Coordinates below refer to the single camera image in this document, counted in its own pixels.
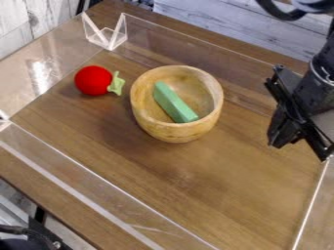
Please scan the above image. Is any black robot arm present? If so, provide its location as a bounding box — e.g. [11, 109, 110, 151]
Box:
[256, 0, 334, 160]

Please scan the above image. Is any green rectangular block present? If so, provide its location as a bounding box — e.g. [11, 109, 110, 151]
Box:
[153, 82, 198, 123]

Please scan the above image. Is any black table clamp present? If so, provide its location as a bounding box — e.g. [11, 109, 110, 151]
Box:
[0, 206, 74, 250]

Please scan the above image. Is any red toy tomato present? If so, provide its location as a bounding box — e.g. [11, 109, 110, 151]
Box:
[75, 65, 126, 96]

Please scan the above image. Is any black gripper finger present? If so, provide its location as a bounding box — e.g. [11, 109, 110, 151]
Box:
[302, 121, 334, 162]
[268, 104, 305, 148]

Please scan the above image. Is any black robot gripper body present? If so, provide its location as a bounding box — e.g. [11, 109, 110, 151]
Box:
[265, 63, 334, 127]

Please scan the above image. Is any clear acrylic tray wall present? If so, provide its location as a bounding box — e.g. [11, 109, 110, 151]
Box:
[0, 14, 334, 250]

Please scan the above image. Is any brown wooden bowl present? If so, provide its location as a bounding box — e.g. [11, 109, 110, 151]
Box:
[130, 65, 225, 144]

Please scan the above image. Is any clear acrylic corner bracket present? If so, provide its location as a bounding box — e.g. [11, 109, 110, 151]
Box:
[82, 13, 129, 51]

